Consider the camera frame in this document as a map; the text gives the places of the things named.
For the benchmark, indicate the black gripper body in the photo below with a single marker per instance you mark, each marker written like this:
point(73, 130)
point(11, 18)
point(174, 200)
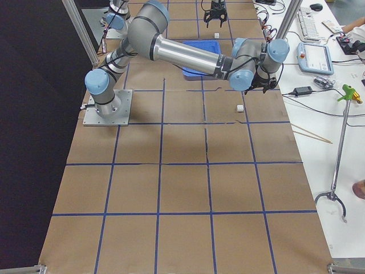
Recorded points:
point(260, 77)
point(214, 8)

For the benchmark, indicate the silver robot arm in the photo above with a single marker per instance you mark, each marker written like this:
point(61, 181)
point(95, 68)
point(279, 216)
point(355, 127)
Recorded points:
point(118, 15)
point(251, 65)

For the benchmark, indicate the aluminium frame post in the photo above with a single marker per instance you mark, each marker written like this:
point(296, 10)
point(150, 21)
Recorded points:
point(81, 30)

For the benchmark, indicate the blue plastic tray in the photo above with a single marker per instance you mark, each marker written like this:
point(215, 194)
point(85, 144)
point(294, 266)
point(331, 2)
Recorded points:
point(212, 46)

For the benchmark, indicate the white keyboard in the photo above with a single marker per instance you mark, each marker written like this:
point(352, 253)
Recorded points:
point(307, 28)

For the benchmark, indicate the teach pendant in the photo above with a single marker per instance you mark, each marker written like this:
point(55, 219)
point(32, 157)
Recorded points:
point(314, 59)

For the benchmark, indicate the wooden chopsticks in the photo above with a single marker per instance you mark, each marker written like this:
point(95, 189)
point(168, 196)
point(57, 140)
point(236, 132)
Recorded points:
point(302, 131)

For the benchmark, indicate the black power adapter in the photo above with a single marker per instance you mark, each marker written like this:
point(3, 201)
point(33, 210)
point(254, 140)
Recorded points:
point(299, 91)

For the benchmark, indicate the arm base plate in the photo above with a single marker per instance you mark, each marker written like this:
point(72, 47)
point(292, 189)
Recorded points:
point(114, 34)
point(113, 114)

